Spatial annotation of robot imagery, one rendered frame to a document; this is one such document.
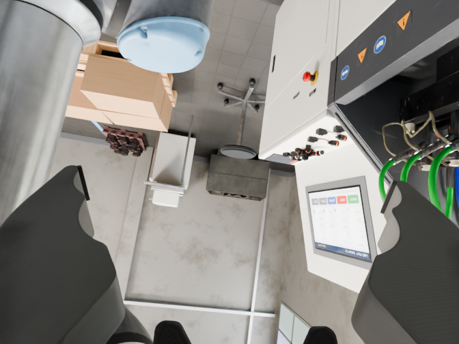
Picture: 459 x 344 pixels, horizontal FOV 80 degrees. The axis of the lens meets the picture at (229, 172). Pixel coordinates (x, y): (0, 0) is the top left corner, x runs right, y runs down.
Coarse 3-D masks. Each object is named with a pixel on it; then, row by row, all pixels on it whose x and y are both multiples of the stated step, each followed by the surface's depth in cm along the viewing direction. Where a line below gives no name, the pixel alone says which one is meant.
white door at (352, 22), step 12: (348, 0) 84; (360, 0) 78; (372, 0) 72; (384, 0) 67; (348, 12) 83; (360, 12) 77; (372, 12) 71; (348, 24) 82; (360, 24) 76; (348, 36) 81
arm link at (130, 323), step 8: (128, 312) 31; (128, 320) 29; (136, 320) 30; (120, 328) 27; (128, 328) 28; (136, 328) 28; (144, 328) 30; (112, 336) 26; (120, 336) 26; (128, 336) 27; (136, 336) 27; (144, 336) 28
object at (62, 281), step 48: (48, 192) 9; (0, 240) 7; (48, 240) 7; (96, 240) 8; (0, 288) 6; (48, 288) 6; (96, 288) 6; (0, 336) 5; (48, 336) 5; (96, 336) 6
